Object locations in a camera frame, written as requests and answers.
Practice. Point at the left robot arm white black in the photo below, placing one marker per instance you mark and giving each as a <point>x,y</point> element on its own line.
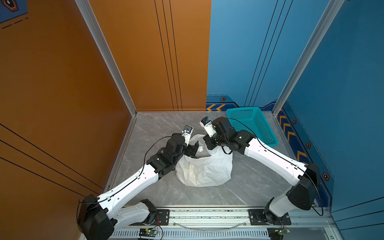
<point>98,217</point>

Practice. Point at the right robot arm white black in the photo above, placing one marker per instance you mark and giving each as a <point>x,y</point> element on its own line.
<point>304,179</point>

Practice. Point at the aluminium corner post right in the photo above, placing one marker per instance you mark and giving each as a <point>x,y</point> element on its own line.
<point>317,36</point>

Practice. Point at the green circuit board left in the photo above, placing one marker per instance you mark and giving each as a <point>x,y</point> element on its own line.
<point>148,234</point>

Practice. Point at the aluminium corner post left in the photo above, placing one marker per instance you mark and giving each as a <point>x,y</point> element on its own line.
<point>101,42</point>

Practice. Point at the white plastic bag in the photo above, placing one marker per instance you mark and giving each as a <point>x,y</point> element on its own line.
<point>209,168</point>

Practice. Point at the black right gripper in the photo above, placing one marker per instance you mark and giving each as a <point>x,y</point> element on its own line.
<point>208,140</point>

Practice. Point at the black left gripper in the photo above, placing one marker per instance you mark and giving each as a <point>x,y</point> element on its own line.
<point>189,148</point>

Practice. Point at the aluminium corner post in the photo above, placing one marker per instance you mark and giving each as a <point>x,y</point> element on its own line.
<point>317,36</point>
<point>101,42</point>

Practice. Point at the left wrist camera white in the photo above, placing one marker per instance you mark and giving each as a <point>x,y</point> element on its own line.
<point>187,133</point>

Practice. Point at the circuit board right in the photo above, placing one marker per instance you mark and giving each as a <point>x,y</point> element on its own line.
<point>282,232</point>

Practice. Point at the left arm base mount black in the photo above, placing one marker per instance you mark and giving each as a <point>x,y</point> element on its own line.
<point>159,217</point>

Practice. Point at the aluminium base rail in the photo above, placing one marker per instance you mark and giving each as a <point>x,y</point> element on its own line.
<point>231,223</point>

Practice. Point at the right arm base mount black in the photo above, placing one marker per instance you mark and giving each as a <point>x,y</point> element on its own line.
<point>258,217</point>

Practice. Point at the teal plastic basket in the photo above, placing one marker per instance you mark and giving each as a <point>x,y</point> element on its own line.
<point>253,120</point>

